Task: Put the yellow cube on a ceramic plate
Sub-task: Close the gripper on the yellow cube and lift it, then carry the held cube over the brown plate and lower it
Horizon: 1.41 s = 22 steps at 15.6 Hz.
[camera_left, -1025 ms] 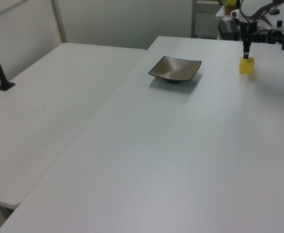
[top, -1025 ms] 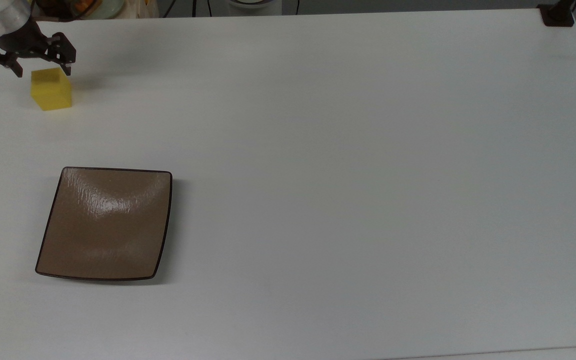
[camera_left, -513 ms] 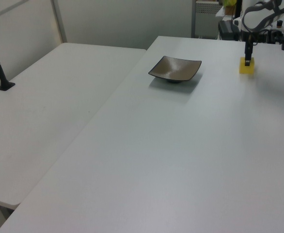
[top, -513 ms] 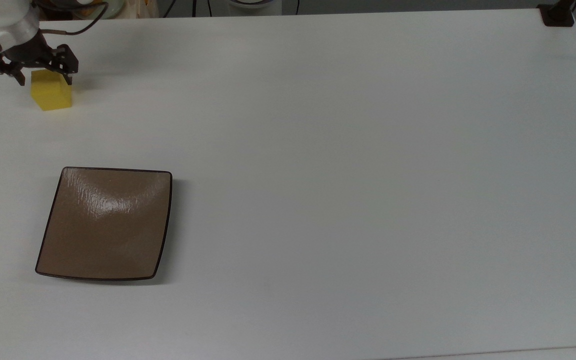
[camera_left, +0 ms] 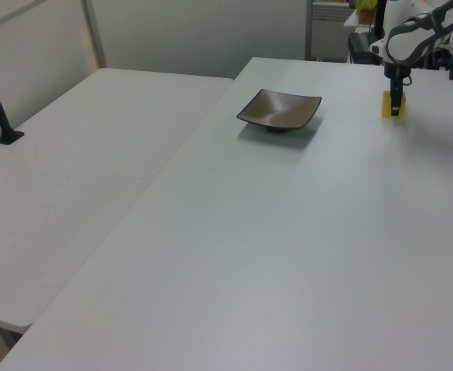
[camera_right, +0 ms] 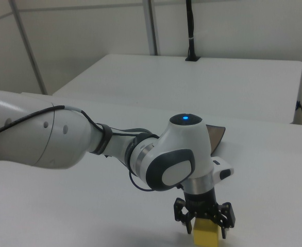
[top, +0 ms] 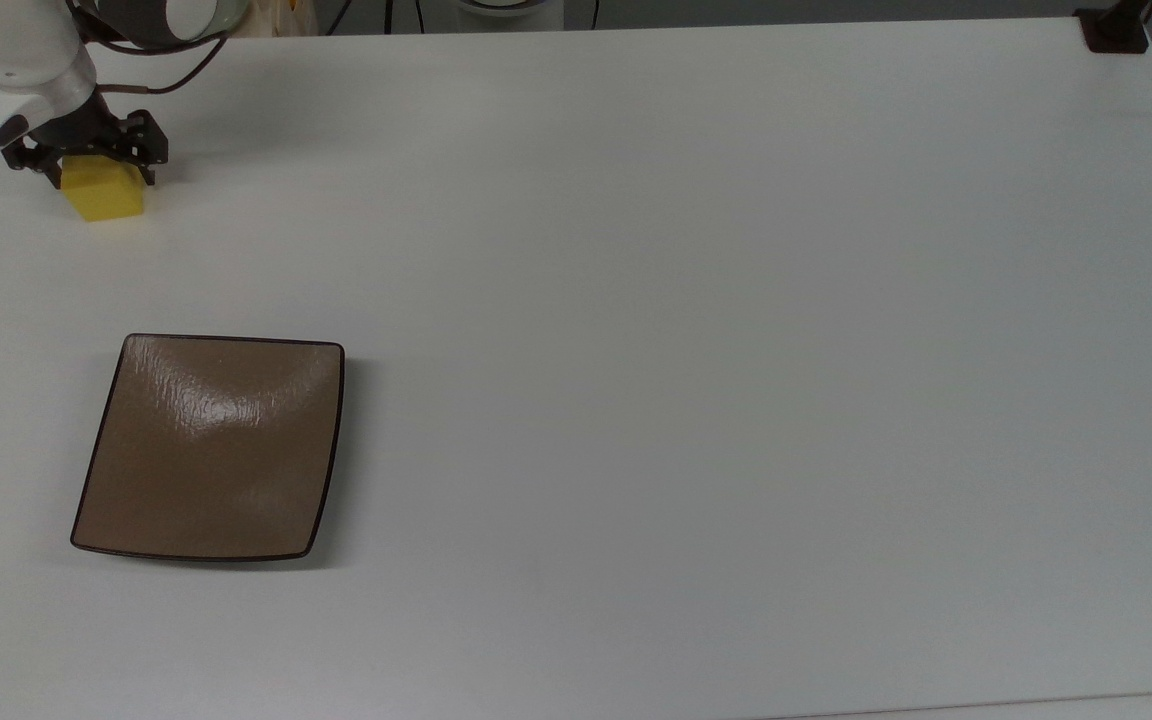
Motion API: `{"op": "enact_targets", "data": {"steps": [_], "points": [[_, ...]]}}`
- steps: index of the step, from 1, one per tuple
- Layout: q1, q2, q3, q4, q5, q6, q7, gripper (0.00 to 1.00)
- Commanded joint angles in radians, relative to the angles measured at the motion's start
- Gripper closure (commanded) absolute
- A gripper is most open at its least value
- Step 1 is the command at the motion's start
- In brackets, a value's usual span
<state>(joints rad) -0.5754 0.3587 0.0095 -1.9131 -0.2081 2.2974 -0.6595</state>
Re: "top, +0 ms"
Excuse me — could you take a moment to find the yellow foam cube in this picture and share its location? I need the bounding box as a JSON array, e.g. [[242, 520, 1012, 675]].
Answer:
[[60, 155, 147, 223]]

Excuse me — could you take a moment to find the black clamp camera stand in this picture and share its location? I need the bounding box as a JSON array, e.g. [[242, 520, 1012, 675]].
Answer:
[[1076, 0, 1152, 55]]

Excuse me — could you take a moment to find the brown square ceramic plate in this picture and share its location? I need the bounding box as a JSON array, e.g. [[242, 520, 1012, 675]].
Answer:
[[70, 333, 346, 563]]

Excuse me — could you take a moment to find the dark robot cable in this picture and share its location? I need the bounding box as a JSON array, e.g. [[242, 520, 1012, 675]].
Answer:
[[71, 0, 237, 98]]

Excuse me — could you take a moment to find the cream bag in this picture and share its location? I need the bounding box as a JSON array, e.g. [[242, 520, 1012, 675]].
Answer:
[[236, 0, 320, 37]]

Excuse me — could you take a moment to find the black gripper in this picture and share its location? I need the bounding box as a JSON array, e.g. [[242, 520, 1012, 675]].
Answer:
[[1, 95, 169, 189]]

